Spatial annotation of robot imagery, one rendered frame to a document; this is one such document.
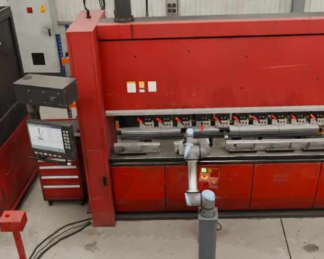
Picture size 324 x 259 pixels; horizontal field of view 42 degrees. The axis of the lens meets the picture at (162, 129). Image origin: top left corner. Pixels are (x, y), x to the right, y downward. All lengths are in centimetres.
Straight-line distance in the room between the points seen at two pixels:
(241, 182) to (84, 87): 201
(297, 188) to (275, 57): 155
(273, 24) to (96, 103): 184
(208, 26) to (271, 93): 97
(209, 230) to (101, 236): 145
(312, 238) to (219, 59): 224
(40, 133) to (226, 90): 186
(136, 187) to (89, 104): 116
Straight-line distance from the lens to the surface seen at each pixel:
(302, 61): 435
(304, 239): 497
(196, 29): 404
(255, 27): 411
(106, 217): 492
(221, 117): 442
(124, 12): 410
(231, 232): 490
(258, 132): 490
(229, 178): 471
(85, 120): 424
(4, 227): 416
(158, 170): 460
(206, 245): 408
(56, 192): 528
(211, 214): 385
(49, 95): 371
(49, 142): 393
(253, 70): 426
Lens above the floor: 329
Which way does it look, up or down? 29 degrees down
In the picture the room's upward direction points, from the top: 2 degrees counter-clockwise
